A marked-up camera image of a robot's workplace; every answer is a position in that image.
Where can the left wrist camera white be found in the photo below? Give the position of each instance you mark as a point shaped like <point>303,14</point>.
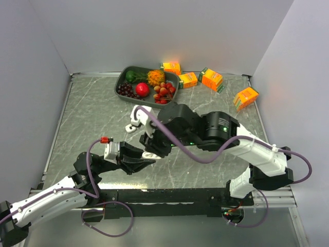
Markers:
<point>111,150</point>

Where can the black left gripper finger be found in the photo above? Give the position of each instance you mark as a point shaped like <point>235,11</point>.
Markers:
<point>133,165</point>
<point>130,151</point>

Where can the white oval charging case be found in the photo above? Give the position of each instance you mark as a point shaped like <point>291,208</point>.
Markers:
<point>150,156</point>

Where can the orange box middle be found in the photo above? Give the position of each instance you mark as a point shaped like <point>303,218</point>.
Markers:
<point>187,80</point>

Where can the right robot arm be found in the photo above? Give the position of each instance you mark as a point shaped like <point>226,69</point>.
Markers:
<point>176,125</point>

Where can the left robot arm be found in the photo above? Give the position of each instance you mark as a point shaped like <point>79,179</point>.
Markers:
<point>78,189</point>

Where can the orange sponge box near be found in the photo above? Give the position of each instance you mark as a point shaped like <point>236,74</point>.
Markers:
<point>211,79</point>

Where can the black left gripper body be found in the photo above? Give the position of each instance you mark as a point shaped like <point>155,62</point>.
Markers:
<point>107,165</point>

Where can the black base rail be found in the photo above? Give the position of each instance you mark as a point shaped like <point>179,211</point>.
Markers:
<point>168,202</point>

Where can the red pomegranate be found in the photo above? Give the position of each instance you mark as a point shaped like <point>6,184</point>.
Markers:
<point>142,89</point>

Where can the white square charging case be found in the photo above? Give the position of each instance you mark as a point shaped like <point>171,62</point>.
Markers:
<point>130,128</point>

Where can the green pepper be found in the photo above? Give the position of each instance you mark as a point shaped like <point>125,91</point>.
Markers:
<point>130,76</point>

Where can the dark grey fruit tray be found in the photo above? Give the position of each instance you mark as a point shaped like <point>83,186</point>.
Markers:
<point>151,87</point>

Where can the orange box back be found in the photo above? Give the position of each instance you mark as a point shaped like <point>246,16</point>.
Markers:
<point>174,68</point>

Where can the orange pineapple toy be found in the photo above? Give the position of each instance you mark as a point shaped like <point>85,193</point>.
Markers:
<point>156,77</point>

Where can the orange striped sponge box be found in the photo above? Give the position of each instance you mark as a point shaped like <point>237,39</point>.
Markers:
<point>245,97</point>

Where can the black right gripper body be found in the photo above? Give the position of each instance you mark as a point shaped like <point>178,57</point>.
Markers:
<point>159,142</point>

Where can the dark purple grapes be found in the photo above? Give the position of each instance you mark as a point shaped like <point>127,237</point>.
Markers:
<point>128,90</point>

